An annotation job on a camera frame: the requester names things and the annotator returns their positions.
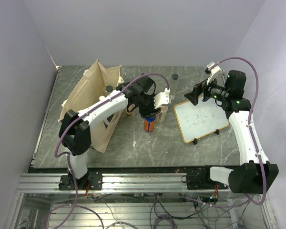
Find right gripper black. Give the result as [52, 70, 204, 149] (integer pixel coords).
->
[184, 73, 229, 105]

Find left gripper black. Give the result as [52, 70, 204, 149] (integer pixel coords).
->
[138, 94, 162, 120]

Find orange pump bottle blue collar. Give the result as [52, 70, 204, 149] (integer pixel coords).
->
[144, 116, 156, 132]

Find clear square bottle black cap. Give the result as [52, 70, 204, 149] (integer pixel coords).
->
[104, 85, 113, 97]

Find cream canvas tote bag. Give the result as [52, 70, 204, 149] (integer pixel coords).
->
[58, 59, 124, 153]

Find chrome bottle white cap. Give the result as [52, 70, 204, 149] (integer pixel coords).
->
[99, 95, 105, 101]

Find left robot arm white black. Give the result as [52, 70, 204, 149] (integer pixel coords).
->
[54, 73, 160, 189]

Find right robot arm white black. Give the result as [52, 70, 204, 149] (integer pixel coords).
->
[184, 69, 279, 194]

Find beige squeeze tube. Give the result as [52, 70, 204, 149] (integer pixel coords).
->
[126, 107, 132, 116]

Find beige round lotion bottle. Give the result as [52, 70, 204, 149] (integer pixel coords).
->
[155, 106, 168, 123]

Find yellow-framed whiteboard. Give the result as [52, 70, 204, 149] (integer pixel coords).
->
[174, 96, 229, 143]

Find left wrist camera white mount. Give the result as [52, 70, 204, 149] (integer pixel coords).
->
[153, 88, 171, 109]

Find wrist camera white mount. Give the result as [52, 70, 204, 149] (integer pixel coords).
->
[206, 62, 223, 85]
[153, 88, 171, 109]

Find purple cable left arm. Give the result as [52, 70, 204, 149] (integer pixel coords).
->
[42, 73, 170, 229]

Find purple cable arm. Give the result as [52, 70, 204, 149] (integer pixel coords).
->
[214, 56, 267, 206]
[42, 73, 170, 229]

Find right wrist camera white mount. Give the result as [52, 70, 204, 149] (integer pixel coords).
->
[206, 62, 223, 85]

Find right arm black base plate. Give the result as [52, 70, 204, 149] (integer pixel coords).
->
[185, 166, 216, 190]

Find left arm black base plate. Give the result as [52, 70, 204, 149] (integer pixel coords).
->
[59, 173, 103, 191]

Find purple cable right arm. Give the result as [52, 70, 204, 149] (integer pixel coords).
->
[214, 56, 267, 206]

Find aluminium rail frame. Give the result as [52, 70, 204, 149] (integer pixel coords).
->
[16, 172, 232, 194]

